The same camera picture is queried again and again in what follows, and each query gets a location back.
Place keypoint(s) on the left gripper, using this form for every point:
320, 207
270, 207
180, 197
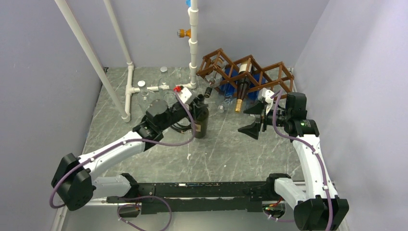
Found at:
196, 102

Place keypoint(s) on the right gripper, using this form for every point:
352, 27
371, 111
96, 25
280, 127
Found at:
252, 130

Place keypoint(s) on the dark green wine bottle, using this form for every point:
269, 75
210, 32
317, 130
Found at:
200, 122

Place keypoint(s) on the clear glass bottle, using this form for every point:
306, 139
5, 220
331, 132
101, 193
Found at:
166, 84
145, 96

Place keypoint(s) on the brown gold-capped wine bottle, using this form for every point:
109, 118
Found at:
243, 84

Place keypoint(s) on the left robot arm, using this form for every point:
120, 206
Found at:
74, 182

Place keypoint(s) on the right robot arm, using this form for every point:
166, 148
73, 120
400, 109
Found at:
318, 207

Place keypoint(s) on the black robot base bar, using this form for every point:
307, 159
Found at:
154, 198

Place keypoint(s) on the dark bottle black cap left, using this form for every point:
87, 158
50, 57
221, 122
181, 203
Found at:
212, 80

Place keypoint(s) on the blue label clear bottle left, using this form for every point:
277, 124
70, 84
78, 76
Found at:
225, 97

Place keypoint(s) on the brown wooden wine rack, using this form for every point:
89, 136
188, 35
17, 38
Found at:
261, 77

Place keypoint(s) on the orange valve fitting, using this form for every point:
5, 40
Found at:
182, 33

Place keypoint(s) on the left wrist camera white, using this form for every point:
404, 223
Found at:
184, 92

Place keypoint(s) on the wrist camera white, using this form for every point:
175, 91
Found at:
266, 96
184, 92

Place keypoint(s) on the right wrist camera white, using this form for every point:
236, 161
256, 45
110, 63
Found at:
266, 96

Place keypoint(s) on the white PVC pipe frame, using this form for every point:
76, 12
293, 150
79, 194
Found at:
124, 109

